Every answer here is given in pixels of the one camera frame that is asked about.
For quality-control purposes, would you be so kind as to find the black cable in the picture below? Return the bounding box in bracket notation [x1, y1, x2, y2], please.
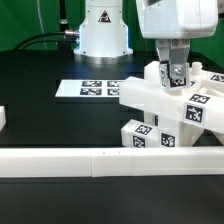
[13, 29, 80, 51]

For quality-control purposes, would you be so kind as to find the white chair seat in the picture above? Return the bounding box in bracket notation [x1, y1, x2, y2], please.
[144, 61, 204, 147]

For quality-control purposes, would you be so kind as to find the white chair back frame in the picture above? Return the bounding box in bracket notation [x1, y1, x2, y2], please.
[119, 61, 224, 134]

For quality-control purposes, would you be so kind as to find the white tagged cube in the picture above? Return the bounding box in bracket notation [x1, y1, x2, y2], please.
[159, 61, 190, 91]

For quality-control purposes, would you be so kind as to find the white U-shaped fence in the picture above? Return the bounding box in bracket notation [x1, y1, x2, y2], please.
[0, 104, 224, 178]

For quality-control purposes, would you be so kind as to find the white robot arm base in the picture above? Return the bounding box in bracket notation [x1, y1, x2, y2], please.
[74, 0, 133, 65]

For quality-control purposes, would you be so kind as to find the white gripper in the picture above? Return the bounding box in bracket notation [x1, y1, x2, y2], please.
[136, 0, 218, 80]

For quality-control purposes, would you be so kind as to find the white tag plate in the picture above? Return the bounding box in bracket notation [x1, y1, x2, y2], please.
[55, 79, 122, 98]

